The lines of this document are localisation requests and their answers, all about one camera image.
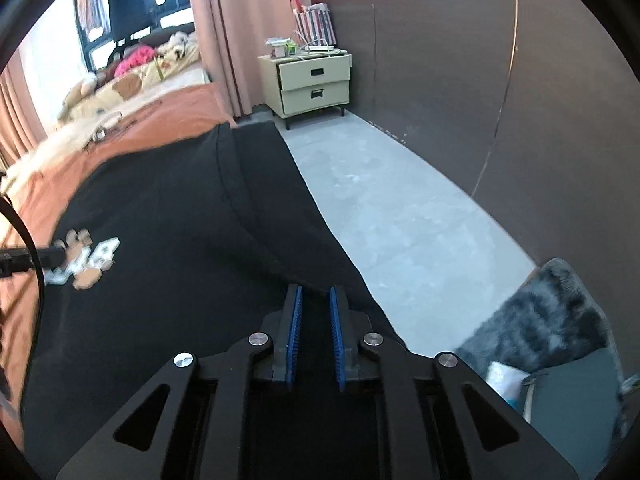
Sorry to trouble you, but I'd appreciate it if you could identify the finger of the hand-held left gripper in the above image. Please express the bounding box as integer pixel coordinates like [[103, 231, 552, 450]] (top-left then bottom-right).
[[0, 242, 68, 278]]

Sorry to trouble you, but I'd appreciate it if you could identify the grey storage box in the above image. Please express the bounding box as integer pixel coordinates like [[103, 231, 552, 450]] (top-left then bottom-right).
[[522, 345, 626, 480]]

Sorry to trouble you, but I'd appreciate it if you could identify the grey fuzzy blanket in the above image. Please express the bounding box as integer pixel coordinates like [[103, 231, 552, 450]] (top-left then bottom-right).
[[452, 257, 626, 461]]

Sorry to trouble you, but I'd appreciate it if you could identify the cream plush toy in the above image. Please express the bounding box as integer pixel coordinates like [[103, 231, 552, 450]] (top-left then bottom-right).
[[62, 72, 108, 116], [157, 32, 201, 63]]

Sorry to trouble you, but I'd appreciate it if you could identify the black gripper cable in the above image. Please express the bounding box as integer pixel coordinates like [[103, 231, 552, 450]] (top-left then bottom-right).
[[0, 192, 47, 361]]

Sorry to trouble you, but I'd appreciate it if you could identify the pink curtain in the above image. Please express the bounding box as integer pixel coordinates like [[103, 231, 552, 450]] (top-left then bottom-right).
[[0, 50, 51, 171], [185, 0, 311, 121]]

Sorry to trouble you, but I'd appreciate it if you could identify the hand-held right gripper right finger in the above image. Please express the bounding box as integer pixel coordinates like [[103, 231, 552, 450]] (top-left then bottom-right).
[[329, 285, 581, 480]]

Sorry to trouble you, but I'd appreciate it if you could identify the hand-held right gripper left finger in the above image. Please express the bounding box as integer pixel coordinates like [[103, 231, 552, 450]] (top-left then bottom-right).
[[55, 282, 304, 480]]

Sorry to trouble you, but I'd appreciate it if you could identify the small green white box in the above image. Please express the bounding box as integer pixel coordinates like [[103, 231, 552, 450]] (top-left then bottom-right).
[[265, 37, 298, 58]]

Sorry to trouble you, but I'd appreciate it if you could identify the orange blanket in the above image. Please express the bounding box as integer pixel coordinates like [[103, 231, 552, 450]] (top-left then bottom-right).
[[0, 82, 238, 456]]

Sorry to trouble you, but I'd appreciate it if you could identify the hanging black shirt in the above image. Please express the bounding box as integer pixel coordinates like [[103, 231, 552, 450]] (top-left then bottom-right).
[[97, 0, 161, 43]]

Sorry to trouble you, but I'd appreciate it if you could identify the pink plush blanket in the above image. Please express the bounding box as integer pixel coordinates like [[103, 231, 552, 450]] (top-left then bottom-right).
[[115, 45, 156, 78]]

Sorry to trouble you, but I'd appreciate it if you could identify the white plastic bag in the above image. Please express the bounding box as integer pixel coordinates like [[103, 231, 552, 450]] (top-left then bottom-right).
[[485, 360, 531, 408]]

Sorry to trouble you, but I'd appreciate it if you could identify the white and red basket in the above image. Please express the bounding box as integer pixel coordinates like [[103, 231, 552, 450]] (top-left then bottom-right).
[[290, 0, 338, 48]]

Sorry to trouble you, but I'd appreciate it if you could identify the cream two drawer nightstand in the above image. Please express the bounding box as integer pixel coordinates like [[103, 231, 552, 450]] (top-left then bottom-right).
[[257, 50, 353, 131]]

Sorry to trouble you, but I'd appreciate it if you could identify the cream bear print quilt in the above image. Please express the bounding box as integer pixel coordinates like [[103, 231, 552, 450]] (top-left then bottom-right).
[[0, 55, 213, 186]]

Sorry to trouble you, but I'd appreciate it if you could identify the black paw print T-shirt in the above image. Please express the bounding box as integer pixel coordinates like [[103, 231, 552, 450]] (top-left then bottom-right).
[[22, 121, 431, 480]]

